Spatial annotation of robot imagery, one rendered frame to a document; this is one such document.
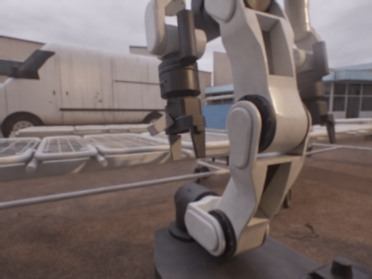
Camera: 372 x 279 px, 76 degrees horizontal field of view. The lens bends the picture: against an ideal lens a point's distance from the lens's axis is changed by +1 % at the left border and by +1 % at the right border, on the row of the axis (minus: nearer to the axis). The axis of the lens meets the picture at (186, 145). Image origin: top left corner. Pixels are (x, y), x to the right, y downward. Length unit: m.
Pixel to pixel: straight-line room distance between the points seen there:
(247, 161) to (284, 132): 0.10
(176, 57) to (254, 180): 0.32
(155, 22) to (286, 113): 0.34
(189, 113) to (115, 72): 6.68
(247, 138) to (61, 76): 6.40
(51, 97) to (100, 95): 1.18
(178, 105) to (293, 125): 0.26
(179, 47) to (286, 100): 0.27
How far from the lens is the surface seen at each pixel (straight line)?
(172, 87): 0.49
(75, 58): 6.94
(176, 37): 0.54
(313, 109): 0.79
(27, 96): 6.67
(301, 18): 0.87
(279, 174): 0.67
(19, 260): 1.39
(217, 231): 0.71
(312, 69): 0.82
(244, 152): 0.54
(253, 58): 0.60
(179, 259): 0.85
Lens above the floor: 0.63
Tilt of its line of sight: 7 degrees down
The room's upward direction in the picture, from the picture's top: 1 degrees counter-clockwise
